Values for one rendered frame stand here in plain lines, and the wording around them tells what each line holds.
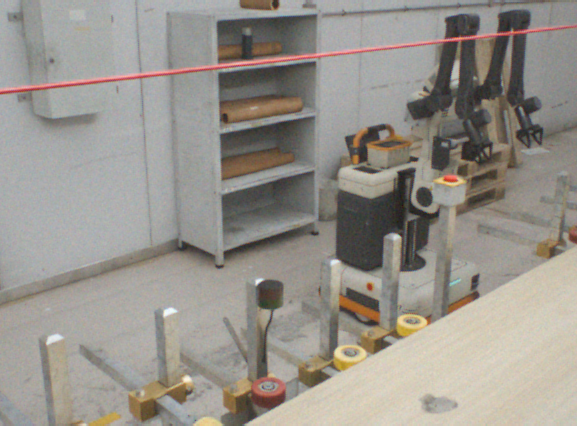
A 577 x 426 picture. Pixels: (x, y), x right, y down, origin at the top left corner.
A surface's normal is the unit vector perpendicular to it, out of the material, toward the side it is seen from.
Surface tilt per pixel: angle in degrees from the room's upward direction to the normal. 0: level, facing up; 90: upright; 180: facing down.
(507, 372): 0
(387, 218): 90
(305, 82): 90
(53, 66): 90
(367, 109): 90
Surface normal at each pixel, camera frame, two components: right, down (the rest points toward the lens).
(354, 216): -0.73, 0.22
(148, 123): 0.69, 0.24
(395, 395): 0.00, -0.95
